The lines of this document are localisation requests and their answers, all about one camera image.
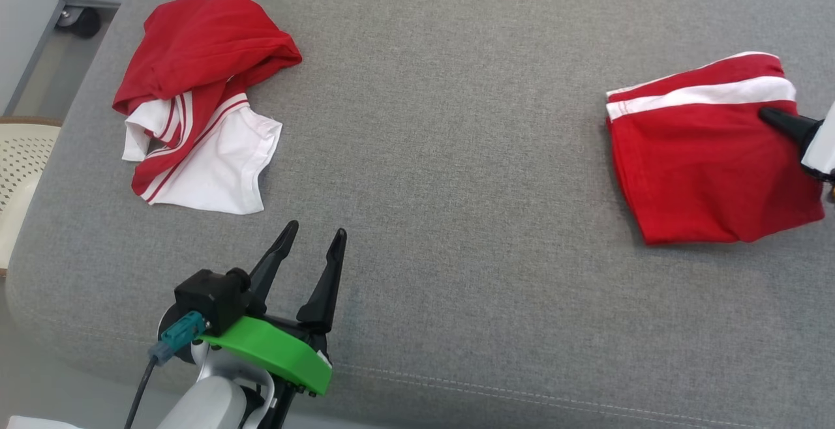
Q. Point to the red white numbered jersey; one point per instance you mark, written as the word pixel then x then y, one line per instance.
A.
pixel 196 57

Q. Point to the white tape label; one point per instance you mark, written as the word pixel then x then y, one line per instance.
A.
pixel 39 424

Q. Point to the grey fabric sofa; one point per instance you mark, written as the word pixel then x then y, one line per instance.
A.
pixel 443 188

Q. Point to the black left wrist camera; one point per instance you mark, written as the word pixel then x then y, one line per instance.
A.
pixel 212 298

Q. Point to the cream perforated laundry basket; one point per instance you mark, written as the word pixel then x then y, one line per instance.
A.
pixel 23 168

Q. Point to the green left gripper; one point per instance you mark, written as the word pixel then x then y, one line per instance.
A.
pixel 280 351

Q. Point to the red shorts white stripe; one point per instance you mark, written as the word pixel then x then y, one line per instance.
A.
pixel 698 168

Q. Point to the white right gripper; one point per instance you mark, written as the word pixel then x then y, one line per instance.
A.
pixel 825 148

